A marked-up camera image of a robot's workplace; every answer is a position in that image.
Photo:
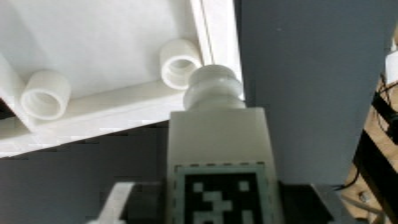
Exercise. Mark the white square table top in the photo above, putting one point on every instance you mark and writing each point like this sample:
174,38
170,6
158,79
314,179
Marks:
96,58

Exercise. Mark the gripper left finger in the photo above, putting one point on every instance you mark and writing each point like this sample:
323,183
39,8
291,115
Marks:
131,204

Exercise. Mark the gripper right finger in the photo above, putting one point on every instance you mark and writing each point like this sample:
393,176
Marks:
313,205

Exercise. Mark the white table leg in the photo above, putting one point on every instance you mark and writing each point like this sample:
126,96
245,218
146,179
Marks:
222,186

